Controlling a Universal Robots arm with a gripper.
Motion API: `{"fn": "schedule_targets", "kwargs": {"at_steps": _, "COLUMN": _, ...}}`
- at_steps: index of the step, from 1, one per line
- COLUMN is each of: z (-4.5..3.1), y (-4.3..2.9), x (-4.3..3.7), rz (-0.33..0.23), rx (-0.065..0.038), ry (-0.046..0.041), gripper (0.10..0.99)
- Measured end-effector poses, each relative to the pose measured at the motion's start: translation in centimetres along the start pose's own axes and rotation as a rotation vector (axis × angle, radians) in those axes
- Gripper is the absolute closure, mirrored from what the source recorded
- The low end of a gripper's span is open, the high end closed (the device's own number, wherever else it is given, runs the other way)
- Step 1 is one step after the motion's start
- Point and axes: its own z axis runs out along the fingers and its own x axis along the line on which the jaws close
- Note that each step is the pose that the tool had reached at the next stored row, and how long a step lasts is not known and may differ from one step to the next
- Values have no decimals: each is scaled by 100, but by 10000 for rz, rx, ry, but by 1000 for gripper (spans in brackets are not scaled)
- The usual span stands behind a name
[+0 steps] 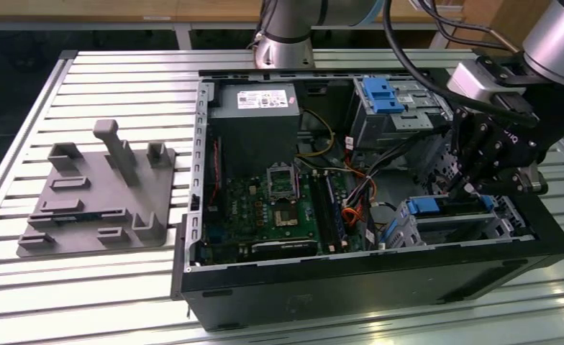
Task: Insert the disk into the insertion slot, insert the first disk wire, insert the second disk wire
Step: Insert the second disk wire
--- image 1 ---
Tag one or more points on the black RAM slot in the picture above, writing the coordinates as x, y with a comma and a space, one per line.
342, 206
328, 211
323, 212
336, 208

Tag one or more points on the blue plastic bay tab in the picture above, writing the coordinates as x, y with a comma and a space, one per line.
391, 228

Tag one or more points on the green RAM stick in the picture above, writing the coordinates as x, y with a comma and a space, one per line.
77, 217

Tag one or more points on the grey power supply unit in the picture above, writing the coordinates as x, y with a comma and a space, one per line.
254, 136

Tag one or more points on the black graphics card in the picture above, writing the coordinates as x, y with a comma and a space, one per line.
282, 248

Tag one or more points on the metal disk bay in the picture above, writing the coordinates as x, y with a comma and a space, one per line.
455, 220

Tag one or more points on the green Dell motherboard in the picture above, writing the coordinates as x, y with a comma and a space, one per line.
243, 215

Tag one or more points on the blue plastic drive latch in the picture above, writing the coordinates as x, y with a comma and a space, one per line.
380, 90

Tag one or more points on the metal optical drive cage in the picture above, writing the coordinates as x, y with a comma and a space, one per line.
407, 122

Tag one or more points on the black open PC case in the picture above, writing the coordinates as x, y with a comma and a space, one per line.
311, 298

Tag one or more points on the CPU socket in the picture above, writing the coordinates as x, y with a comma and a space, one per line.
287, 218

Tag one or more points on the grey parts rack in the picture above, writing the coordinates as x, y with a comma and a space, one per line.
100, 187

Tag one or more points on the wooden desk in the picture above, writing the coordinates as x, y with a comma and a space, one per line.
71, 10

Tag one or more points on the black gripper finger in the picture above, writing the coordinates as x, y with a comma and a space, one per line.
516, 181
474, 151

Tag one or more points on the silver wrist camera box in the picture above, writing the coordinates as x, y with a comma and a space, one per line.
468, 79

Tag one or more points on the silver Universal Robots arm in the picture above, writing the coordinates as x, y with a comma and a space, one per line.
282, 43

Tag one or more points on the hard disk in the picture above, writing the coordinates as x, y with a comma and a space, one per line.
426, 206

